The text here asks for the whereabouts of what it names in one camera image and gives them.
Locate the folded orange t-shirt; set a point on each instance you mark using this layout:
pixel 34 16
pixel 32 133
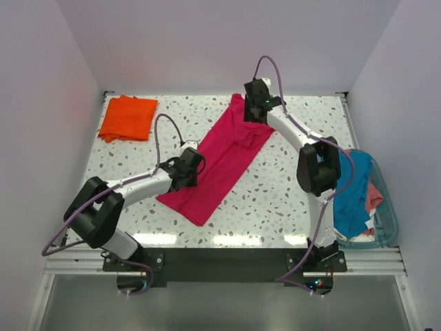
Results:
pixel 128 119

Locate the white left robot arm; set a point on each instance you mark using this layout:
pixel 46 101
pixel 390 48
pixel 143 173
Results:
pixel 94 214

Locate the white t-shirt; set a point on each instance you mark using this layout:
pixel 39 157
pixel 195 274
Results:
pixel 365 237

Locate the salmon pink t-shirt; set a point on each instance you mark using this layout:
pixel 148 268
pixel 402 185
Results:
pixel 374 197

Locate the blue t-shirt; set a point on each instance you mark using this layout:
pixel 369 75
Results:
pixel 350 213

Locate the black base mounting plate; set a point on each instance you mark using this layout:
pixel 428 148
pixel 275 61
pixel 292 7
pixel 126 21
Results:
pixel 162 279

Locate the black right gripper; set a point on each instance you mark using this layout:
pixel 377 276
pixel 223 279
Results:
pixel 248 116

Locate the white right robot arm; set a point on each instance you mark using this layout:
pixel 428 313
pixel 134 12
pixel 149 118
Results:
pixel 318 169

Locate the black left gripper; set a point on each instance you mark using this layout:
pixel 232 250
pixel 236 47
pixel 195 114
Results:
pixel 193 181

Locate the magenta pink t-shirt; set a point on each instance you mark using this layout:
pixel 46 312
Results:
pixel 229 148

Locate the aluminium frame rail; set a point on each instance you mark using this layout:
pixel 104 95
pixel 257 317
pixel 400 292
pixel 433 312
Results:
pixel 376 262

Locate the teal plastic laundry basket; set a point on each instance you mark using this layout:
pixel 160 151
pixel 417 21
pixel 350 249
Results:
pixel 386 224

